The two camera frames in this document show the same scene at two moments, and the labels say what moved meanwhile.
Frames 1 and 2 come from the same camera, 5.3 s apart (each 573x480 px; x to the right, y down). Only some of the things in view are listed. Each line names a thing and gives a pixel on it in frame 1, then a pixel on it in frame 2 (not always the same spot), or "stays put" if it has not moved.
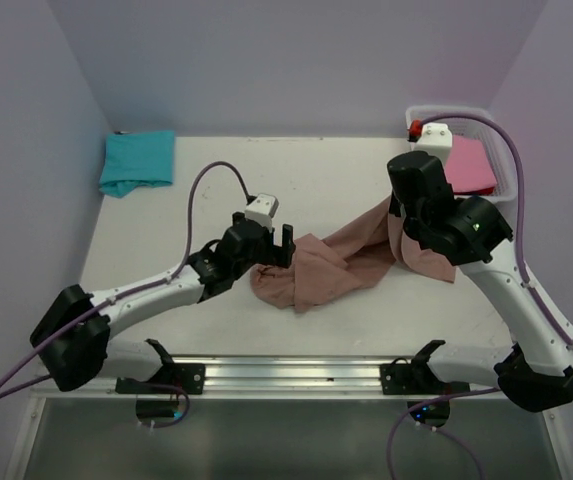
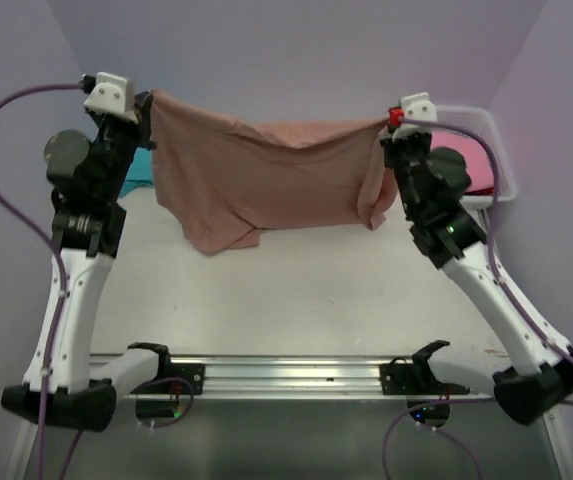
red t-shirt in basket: x=488 y=191 stays put
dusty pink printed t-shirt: x=325 y=270 → x=228 y=180
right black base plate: x=417 y=380 stays put
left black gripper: x=277 y=255 → x=140 y=129
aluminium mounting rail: x=273 y=377 stays put
